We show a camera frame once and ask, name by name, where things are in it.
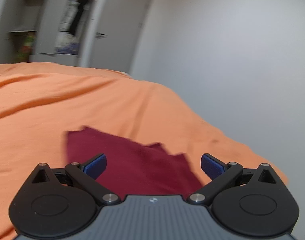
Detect dark red knit garment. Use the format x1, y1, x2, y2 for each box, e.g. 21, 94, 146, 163
66, 127, 202, 198

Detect hanging clothes in wardrobe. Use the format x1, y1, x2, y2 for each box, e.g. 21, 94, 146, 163
55, 0, 90, 55

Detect orange bed sheet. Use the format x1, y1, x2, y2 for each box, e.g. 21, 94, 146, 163
0, 62, 289, 240

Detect colourful bag in wardrobe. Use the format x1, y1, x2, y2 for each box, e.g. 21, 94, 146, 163
16, 32, 35, 62

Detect grey room door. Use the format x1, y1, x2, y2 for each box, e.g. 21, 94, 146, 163
89, 0, 151, 73

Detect grey open wardrobe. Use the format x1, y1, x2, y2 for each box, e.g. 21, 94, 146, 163
0, 0, 95, 66

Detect black door handle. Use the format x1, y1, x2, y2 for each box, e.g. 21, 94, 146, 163
95, 33, 107, 39

